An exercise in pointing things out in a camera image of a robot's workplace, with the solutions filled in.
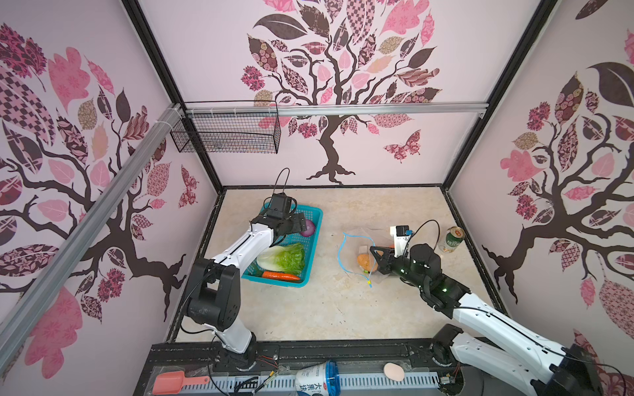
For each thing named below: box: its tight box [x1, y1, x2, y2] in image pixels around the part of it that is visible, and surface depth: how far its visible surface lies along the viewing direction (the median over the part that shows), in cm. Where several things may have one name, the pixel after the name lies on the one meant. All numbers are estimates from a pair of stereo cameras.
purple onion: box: [300, 219, 316, 237], surface depth 100 cm
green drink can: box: [438, 226, 466, 254], surface depth 93 cm
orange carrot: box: [262, 270, 301, 281], surface depth 89 cm
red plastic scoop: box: [151, 371, 211, 396], surface depth 70 cm
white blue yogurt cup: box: [295, 359, 341, 396], surface depth 66 cm
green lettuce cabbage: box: [256, 242, 306, 275], surface depth 87 cm
